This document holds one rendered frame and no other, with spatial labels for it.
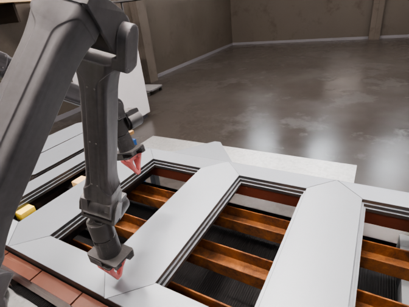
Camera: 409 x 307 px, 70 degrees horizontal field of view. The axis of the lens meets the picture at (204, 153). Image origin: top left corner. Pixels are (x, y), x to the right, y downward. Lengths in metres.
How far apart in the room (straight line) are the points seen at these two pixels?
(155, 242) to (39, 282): 0.34
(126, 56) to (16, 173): 0.21
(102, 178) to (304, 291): 0.53
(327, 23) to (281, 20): 1.48
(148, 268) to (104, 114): 0.50
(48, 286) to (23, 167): 0.66
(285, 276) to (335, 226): 0.25
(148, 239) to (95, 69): 0.62
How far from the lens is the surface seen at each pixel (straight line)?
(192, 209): 1.03
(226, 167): 1.25
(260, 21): 11.42
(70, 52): 0.38
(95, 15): 0.39
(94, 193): 0.64
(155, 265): 0.88
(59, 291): 0.97
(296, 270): 0.84
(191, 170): 1.29
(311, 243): 0.91
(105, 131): 0.53
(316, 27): 11.05
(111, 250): 0.77
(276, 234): 1.13
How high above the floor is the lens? 1.48
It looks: 27 degrees down
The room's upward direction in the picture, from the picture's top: 7 degrees counter-clockwise
